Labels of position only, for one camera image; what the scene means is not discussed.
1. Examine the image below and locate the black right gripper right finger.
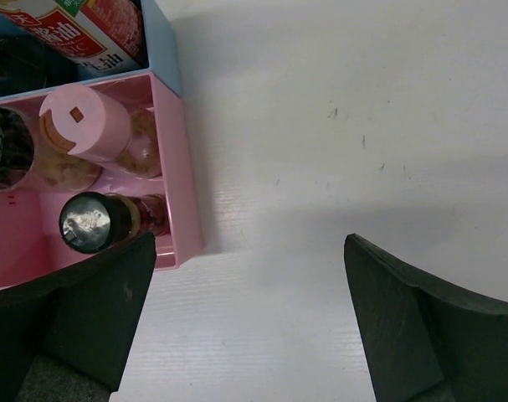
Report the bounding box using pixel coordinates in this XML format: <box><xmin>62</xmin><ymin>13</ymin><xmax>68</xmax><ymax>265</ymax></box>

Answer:
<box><xmin>344</xmin><ymin>234</ymin><xmax>508</xmax><ymax>401</ymax></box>

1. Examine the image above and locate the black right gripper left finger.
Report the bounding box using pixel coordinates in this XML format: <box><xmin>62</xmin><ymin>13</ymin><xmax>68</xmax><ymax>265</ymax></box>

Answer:
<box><xmin>0</xmin><ymin>234</ymin><xmax>157</xmax><ymax>401</ymax></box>

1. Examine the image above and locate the black-cap pepper spice jar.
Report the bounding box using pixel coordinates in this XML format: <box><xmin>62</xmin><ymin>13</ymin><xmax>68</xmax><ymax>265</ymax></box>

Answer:
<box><xmin>58</xmin><ymin>192</ymin><xmax>170</xmax><ymax>255</ymax></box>

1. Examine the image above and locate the black grinder spice bottle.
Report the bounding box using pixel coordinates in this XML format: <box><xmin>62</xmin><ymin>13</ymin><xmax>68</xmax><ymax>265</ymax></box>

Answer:
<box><xmin>0</xmin><ymin>104</ymin><xmax>104</xmax><ymax>193</ymax></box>

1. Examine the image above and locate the pink-cap spice jar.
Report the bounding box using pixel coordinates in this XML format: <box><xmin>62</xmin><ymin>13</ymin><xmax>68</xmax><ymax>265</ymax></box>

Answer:
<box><xmin>38</xmin><ymin>84</ymin><xmax>162</xmax><ymax>179</ymax></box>

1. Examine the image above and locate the tall clear dark-liquid bottle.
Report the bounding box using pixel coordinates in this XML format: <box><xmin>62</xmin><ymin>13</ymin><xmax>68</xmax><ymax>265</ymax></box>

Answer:
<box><xmin>0</xmin><ymin>34</ymin><xmax>79</xmax><ymax>92</ymax></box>

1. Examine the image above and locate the soy sauce bottle red label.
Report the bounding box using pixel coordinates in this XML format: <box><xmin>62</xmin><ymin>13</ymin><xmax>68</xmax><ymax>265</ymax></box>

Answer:
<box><xmin>0</xmin><ymin>0</ymin><xmax>146</xmax><ymax>75</ymax></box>

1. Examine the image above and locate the pink storage box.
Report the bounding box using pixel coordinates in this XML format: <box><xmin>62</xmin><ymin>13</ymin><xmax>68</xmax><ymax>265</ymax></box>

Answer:
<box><xmin>0</xmin><ymin>72</ymin><xmax>203</xmax><ymax>289</ymax></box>

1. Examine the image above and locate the blue storage box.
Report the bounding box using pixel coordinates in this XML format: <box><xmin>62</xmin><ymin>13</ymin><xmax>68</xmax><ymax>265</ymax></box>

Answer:
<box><xmin>0</xmin><ymin>1</ymin><xmax>182</xmax><ymax>98</ymax></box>

